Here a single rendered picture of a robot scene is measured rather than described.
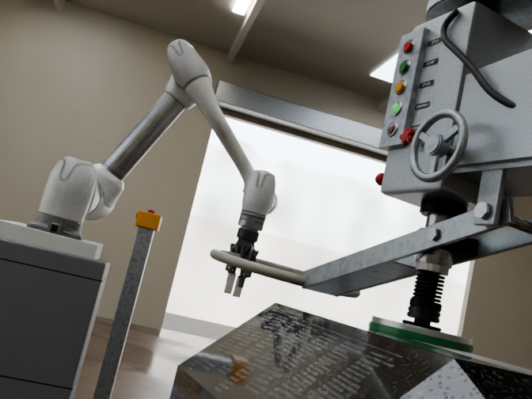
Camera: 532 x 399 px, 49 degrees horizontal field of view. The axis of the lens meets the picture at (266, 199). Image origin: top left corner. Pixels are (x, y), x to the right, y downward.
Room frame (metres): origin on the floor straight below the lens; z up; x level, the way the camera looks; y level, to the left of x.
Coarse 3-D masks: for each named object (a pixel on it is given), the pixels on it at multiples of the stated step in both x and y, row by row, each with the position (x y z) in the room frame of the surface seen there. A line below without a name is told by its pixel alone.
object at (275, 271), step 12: (216, 252) 1.74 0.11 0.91; (228, 252) 1.95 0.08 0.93; (228, 264) 1.69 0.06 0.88; (240, 264) 1.64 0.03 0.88; (252, 264) 1.63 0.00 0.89; (264, 264) 2.05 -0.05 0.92; (276, 264) 2.06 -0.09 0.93; (276, 276) 1.61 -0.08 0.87; (288, 276) 1.60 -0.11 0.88; (300, 276) 1.61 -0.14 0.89
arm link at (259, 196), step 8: (256, 176) 1.96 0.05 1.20; (264, 176) 1.96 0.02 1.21; (272, 176) 1.97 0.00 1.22; (248, 184) 1.98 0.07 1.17; (256, 184) 1.95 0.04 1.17; (264, 184) 1.95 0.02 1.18; (272, 184) 1.97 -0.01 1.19; (248, 192) 1.97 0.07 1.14; (256, 192) 1.95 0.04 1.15; (264, 192) 1.95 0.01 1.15; (272, 192) 1.98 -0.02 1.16; (248, 200) 1.96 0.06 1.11; (256, 200) 1.95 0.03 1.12; (264, 200) 1.96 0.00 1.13; (272, 200) 2.01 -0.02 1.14; (248, 208) 1.97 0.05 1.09; (256, 208) 1.96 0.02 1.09; (264, 208) 1.97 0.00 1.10
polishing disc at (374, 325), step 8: (376, 328) 1.22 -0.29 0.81; (384, 328) 1.20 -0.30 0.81; (392, 328) 1.19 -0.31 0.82; (432, 328) 1.22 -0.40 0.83; (440, 328) 1.24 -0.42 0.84; (408, 336) 1.16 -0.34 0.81; (416, 336) 1.16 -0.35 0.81; (424, 336) 1.15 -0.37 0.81; (432, 336) 1.15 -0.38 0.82; (440, 344) 1.15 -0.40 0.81; (448, 344) 1.15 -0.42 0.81; (456, 344) 1.16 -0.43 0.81; (464, 344) 1.17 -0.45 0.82
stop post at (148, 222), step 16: (144, 224) 2.97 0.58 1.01; (160, 224) 3.06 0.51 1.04; (144, 240) 2.99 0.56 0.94; (144, 256) 2.99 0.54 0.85; (128, 272) 2.99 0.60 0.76; (128, 288) 2.99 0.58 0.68; (128, 304) 2.99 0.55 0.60; (128, 320) 2.99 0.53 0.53; (112, 336) 2.99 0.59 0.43; (112, 352) 2.99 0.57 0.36; (112, 368) 2.99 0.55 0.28; (112, 384) 3.00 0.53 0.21
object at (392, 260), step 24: (456, 216) 1.14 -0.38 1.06; (480, 216) 1.04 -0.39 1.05; (504, 216) 1.03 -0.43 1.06; (408, 240) 1.25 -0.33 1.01; (432, 240) 1.18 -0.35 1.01; (456, 240) 1.13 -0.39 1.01; (480, 240) 1.22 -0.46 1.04; (504, 240) 1.16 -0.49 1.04; (528, 240) 1.11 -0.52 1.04; (336, 264) 1.48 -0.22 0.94; (360, 264) 1.39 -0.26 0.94; (384, 264) 1.34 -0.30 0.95; (408, 264) 1.40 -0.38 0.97; (312, 288) 1.61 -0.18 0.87; (336, 288) 1.58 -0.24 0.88; (360, 288) 1.56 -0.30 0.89
